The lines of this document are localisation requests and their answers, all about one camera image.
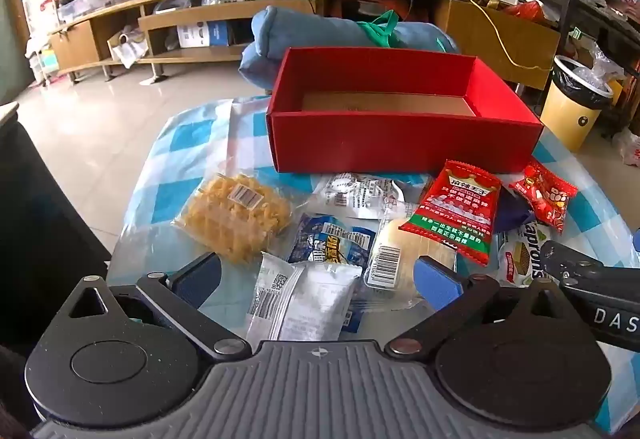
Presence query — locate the white snack packet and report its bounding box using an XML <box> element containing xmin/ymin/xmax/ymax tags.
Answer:
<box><xmin>245</xmin><ymin>253</ymin><xmax>363</xmax><ymax>342</ymax></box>

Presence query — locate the blue checkered tablecloth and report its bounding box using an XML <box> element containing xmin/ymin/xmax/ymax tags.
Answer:
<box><xmin>107</xmin><ymin>96</ymin><xmax>640</xmax><ymax>435</ymax></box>

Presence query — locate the red cardboard box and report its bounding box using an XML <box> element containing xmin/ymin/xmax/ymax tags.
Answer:
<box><xmin>265</xmin><ymin>47</ymin><xmax>545</xmax><ymax>174</ymax></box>

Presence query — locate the yellow cable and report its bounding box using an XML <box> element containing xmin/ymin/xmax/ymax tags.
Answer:
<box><xmin>390</xmin><ymin>0</ymin><xmax>556</xmax><ymax>70</ymax></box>

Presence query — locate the purple snack packet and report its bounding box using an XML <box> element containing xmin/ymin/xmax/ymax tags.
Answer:
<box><xmin>495</xmin><ymin>196</ymin><xmax>536</xmax><ymax>247</ymax></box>

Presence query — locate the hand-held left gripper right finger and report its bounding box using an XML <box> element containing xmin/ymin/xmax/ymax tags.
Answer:
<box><xmin>385</xmin><ymin>255</ymin><xmax>576</xmax><ymax>361</ymax></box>

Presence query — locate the blue white carton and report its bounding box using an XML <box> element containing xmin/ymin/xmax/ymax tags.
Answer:
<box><xmin>177</xmin><ymin>20</ymin><xmax>233</xmax><ymax>48</ymax></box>

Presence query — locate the yellow crispy noodle packet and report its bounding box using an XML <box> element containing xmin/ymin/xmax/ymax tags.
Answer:
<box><xmin>172</xmin><ymin>173</ymin><xmax>293</xmax><ymax>265</ymax></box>

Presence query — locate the blue snack packet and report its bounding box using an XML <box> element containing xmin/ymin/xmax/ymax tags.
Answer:
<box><xmin>289</xmin><ymin>214</ymin><xmax>377</xmax><ymax>270</ymax></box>

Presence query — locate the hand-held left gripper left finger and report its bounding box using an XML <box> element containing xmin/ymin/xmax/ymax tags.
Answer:
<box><xmin>65</xmin><ymin>251</ymin><xmax>253</xmax><ymax>362</ymax></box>

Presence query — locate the red plastic bag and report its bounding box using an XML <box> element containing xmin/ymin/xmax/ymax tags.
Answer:
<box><xmin>502</xmin><ymin>1</ymin><xmax>546</xmax><ymax>23</ymax></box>

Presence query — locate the yellow trash bin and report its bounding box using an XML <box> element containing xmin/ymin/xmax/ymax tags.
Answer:
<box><xmin>540</xmin><ymin>55</ymin><xmax>615</xmax><ymax>152</ymax></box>

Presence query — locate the white plastic bag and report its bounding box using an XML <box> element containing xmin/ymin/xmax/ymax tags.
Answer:
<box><xmin>612</xmin><ymin>129</ymin><xmax>640</xmax><ymax>167</ymax></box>

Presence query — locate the green white wafer packet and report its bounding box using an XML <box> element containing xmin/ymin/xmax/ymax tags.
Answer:
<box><xmin>497</xmin><ymin>221</ymin><xmax>556</xmax><ymax>289</ymax></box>

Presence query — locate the clear round bun packet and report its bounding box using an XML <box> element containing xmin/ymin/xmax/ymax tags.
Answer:
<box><xmin>365</xmin><ymin>216</ymin><xmax>458</xmax><ymax>310</ymax></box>

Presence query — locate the white paper bag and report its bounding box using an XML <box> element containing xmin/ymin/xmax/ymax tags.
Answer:
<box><xmin>107</xmin><ymin>26</ymin><xmax>151</xmax><ymax>70</ymax></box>

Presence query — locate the rolled blue blanket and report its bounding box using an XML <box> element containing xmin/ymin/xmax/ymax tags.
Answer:
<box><xmin>237</xmin><ymin>6</ymin><xmax>458</xmax><ymax>94</ymax></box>

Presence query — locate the small red candy packet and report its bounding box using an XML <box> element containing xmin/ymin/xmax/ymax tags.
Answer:
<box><xmin>509</xmin><ymin>159</ymin><xmax>579</xmax><ymax>234</ymax></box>

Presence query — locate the clear printed snack packet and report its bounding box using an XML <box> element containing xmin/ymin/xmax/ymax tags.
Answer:
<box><xmin>312</xmin><ymin>173</ymin><xmax>433</xmax><ymax>220</ymax></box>

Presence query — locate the orange bag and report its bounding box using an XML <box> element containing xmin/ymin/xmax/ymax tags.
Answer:
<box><xmin>327</xmin><ymin>0</ymin><xmax>441</xmax><ymax>22</ymax></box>

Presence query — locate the red spicy strip packet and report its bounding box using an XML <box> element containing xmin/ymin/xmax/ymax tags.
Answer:
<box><xmin>398</xmin><ymin>160</ymin><xmax>502</xmax><ymax>267</ymax></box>

